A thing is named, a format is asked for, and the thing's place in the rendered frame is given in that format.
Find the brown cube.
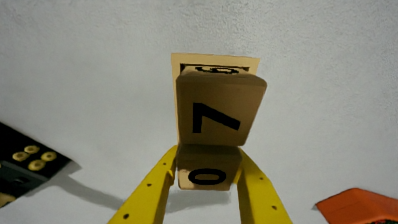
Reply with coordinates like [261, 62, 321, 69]
[176, 141, 243, 191]
[175, 65, 268, 146]

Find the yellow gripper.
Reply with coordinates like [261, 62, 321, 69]
[107, 145, 293, 224]

